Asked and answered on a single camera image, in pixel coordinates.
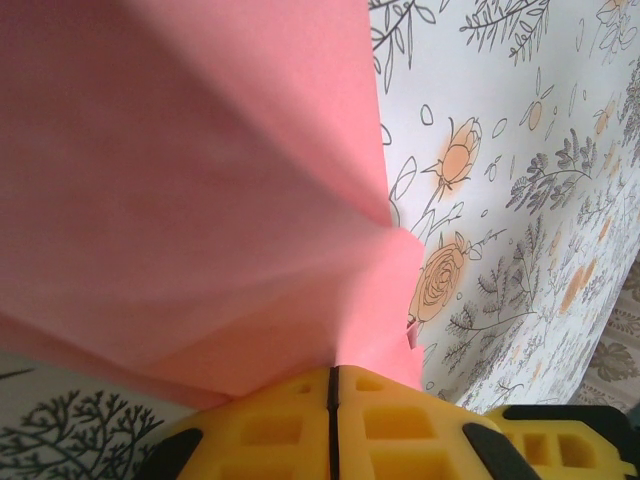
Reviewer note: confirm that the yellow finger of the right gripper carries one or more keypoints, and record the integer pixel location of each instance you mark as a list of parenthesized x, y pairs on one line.
[(575, 450)]

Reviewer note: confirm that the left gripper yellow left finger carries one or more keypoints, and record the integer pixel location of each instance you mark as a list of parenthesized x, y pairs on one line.
[(260, 440)]

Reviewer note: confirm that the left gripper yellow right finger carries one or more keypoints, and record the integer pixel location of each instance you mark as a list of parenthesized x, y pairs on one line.
[(410, 440)]

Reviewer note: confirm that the pink square paper sheet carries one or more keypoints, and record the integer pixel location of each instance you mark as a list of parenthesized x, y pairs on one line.
[(200, 175)]

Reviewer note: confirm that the floral patterned table cover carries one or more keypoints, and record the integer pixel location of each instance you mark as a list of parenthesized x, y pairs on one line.
[(500, 200)]

